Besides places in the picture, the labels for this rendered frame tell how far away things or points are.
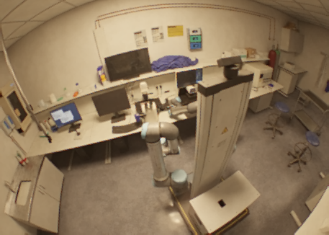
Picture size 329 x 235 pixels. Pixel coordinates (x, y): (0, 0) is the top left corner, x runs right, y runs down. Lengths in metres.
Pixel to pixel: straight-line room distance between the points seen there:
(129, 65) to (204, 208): 2.09
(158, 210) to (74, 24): 3.14
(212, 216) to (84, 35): 2.84
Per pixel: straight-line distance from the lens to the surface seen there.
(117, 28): 2.42
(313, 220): 1.64
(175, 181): 1.30
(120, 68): 2.24
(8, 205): 2.82
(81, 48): 2.54
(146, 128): 0.93
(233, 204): 1.27
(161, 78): 2.51
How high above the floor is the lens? 2.02
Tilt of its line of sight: 36 degrees down
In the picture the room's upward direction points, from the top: 9 degrees counter-clockwise
